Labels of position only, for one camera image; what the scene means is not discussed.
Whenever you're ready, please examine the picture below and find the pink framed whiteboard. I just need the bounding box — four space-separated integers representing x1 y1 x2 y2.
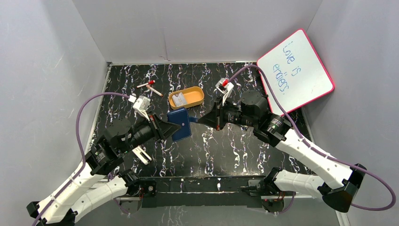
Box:
256 29 335 115

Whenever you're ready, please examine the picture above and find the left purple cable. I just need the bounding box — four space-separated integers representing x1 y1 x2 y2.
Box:
31 92 132 226

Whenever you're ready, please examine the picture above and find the orange oval tray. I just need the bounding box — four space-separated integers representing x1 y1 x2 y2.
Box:
168 86 205 110

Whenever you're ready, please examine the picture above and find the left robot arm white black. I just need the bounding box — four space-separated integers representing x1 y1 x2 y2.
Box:
27 114 181 226

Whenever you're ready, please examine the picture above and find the white eraser block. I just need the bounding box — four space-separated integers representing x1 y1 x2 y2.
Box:
132 146 152 165

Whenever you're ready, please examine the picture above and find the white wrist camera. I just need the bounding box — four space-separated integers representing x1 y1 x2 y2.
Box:
128 95 151 121
215 78 234 106

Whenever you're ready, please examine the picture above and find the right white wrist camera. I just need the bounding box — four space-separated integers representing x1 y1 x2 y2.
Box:
215 78 234 106

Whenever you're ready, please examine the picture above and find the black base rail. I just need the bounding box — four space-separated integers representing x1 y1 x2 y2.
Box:
109 176 300 216

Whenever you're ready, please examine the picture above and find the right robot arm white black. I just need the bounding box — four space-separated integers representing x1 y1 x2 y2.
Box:
198 90 365 213

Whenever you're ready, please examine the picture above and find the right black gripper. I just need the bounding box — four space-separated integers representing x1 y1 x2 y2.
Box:
198 96 256 131

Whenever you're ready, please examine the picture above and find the red capped marker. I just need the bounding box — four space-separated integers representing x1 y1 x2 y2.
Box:
137 80 155 88

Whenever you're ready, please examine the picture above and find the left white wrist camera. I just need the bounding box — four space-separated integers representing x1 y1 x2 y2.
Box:
128 95 151 121

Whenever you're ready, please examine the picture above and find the blue leather card holder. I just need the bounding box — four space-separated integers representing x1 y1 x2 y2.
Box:
167 107 198 142

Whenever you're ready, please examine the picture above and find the white marker pen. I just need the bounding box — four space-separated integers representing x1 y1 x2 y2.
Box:
146 85 163 97

